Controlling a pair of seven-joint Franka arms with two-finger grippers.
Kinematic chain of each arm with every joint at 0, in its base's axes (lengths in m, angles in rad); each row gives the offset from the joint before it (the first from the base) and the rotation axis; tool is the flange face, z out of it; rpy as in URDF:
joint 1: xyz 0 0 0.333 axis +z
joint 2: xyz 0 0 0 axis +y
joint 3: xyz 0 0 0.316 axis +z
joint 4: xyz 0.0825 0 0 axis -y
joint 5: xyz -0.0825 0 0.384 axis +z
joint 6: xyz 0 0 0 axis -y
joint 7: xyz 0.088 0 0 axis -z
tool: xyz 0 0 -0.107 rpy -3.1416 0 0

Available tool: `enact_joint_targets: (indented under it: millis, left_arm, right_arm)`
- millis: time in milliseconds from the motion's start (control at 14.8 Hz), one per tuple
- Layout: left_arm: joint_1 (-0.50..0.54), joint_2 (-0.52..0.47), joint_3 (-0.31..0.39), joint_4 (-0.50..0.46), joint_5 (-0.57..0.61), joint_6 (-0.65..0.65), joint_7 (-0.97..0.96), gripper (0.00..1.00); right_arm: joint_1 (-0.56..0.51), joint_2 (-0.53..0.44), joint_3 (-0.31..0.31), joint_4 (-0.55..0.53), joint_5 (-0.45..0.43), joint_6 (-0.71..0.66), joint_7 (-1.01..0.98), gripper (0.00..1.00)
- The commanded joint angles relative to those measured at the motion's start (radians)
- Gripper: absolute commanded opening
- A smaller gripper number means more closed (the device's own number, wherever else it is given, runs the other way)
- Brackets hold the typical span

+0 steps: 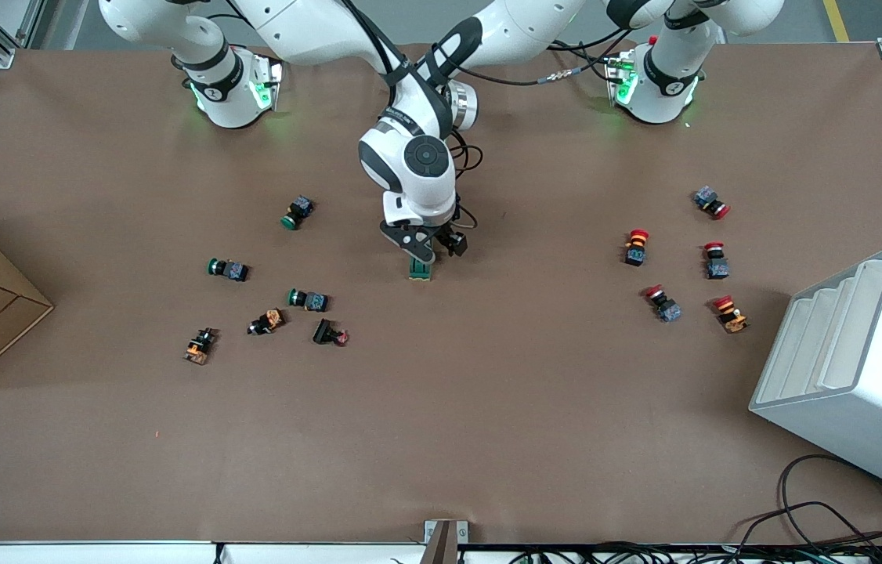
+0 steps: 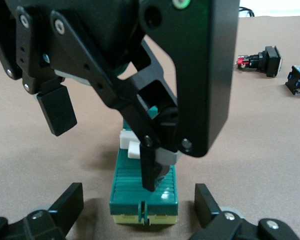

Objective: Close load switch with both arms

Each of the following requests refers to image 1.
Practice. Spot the metal table edge bracket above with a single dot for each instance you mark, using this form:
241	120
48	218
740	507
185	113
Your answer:
445	540

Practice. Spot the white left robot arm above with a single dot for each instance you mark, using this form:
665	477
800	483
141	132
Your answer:
417	157

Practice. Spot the black square pushbutton red terminals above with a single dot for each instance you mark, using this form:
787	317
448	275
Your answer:
328	332

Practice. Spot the white stepped storage rack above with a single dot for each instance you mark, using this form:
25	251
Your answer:
880	392

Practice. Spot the red emergency stop button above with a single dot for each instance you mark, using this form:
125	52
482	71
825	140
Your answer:
716	261
711	201
663	304
730	314
636	247

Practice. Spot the green mushroom pushbutton switch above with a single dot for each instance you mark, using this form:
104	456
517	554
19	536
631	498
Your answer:
309	300
298	212
229	269

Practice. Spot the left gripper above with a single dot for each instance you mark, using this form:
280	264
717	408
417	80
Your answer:
444	234

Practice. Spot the orange black pushbutton switch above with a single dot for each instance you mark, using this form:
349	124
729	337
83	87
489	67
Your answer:
267	321

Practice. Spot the orange black selector switch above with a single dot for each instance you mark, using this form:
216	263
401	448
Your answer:
199	346

